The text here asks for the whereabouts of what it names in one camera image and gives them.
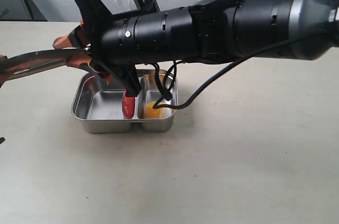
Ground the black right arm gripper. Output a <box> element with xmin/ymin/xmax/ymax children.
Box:
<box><xmin>52</xmin><ymin>0</ymin><xmax>196</xmax><ymax>96</ymax></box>

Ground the dark transparent lunch box lid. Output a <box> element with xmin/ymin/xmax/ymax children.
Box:
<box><xmin>1</xmin><ymin>48</ymin><xmax>88</xmax><ymax>85</ymax></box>

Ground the red toy sausage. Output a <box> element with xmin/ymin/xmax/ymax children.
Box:
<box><xmin>122</xmin><ymin>91</ymin><xmax>135</xmax><ymax>119</ymax></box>

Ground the yellow toy cheese wedge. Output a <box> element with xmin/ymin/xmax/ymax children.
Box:
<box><xmin>143</xmin><ymin>101</ymin><xmax>166</xmax><ymax>119</ymax></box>

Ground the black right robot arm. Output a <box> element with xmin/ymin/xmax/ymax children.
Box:
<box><xmin>53</xmin><ymin>0</ymin><xmax>338</xmax><ymax>97</ymax></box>

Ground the dark vertical pole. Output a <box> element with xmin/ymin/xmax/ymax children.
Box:
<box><xmin>21</xmin><ymin>0</ymin><xmax>48</xmax><ymax>22</ymax></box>

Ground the stainless steel lunch box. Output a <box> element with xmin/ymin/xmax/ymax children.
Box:
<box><xmin>72</xmin><ymin>68</ymin><xmax>176</xmax><ymax>133</ymax></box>

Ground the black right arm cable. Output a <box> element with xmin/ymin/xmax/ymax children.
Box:
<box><xmin>152</xmin><ymin>0</ymin><xmax>339</xmax><ymax>111</ymax></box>

